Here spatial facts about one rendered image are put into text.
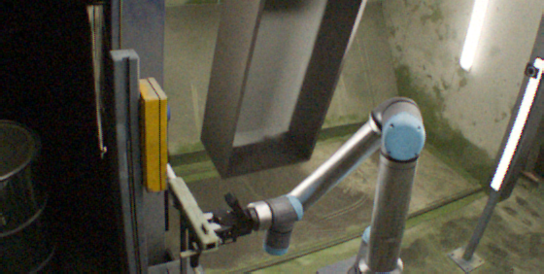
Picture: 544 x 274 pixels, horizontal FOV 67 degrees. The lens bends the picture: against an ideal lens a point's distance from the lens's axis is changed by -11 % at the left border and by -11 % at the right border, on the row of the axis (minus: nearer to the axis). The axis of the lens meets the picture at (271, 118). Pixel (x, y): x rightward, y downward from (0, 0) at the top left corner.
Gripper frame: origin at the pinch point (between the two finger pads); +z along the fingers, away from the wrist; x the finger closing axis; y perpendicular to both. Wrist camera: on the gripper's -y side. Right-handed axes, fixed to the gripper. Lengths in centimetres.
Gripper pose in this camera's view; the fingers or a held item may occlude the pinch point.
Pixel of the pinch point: (191, 226)
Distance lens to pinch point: 137.6
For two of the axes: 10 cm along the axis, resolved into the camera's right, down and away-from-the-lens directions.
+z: -8.7, 1.2, -4.8
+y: -1.4, 8.7, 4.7
